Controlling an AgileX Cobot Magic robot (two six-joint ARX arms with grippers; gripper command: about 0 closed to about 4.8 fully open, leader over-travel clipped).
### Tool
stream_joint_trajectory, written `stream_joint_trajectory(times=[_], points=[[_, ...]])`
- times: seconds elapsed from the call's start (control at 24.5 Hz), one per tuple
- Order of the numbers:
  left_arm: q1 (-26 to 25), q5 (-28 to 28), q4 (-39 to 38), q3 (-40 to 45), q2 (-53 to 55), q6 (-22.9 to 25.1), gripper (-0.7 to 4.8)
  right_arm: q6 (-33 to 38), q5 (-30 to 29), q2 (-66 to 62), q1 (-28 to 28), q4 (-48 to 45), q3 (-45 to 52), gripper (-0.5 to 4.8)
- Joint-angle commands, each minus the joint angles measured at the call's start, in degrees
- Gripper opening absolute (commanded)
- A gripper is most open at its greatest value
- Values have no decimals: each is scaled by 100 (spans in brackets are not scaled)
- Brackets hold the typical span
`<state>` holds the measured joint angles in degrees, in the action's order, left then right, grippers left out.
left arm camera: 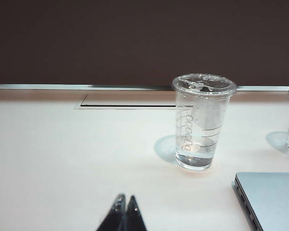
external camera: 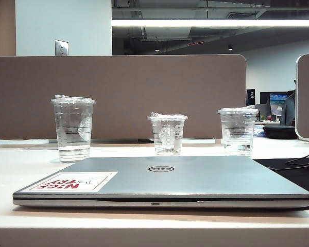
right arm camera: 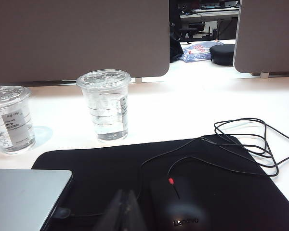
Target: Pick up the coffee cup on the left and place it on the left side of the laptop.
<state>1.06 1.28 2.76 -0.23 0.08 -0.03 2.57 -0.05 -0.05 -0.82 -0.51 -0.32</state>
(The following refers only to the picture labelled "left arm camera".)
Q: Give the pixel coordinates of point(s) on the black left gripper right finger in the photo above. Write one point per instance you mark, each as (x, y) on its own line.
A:
(135, 219)

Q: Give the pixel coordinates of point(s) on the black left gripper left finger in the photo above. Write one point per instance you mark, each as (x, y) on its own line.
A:
(113, 217)

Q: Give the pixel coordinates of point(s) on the large clear plastic lidded cup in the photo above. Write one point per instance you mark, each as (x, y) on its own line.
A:
(200, 134)

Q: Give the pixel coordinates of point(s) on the silver Dell laptop with sticker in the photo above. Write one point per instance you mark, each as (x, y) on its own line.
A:
(274, 199)

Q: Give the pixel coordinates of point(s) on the wide brown desk partition panel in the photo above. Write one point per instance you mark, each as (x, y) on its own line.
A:
(135, 43)

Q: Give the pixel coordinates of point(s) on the silver partition base rail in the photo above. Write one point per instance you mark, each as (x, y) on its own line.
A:
(62, 86)

